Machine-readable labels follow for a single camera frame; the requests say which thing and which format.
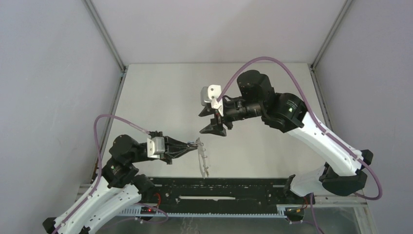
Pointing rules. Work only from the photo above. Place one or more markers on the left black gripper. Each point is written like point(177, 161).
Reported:
point(174, 148)

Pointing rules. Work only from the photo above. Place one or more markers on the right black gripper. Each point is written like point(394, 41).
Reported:
point(215, 128)

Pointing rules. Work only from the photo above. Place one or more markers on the key with blue tag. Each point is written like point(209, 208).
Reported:
point(192, 144)

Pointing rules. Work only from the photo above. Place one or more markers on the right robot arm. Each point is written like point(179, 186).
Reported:
point(343, 172)

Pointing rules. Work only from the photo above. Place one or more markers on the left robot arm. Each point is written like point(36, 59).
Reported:
point(118, 184)

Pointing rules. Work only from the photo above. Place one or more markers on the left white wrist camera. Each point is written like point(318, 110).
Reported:
point(156, 147)

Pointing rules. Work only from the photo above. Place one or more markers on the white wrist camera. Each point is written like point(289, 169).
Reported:
point(207, 92)
point(156, 147)

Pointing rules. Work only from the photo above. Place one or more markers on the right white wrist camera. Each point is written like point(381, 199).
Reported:
point(207, 92)

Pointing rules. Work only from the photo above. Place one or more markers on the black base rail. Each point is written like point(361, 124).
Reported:
point(222, 196)

